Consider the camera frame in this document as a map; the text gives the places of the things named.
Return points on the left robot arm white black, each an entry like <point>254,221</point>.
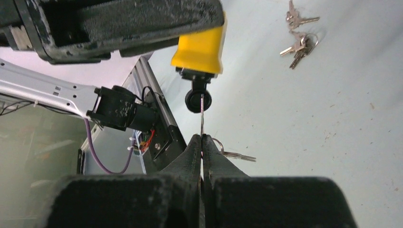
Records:
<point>37,88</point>

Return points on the yellow padlock black shackle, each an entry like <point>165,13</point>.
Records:
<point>198,55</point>

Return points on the silver key bunch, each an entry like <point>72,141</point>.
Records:
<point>305,42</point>

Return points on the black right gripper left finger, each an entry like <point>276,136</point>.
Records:
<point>166,199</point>

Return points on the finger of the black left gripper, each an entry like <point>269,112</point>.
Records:
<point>13,33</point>
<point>88,31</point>

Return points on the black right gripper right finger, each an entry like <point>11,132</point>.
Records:
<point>235,200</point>

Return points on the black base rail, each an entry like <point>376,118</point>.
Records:
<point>127,133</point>

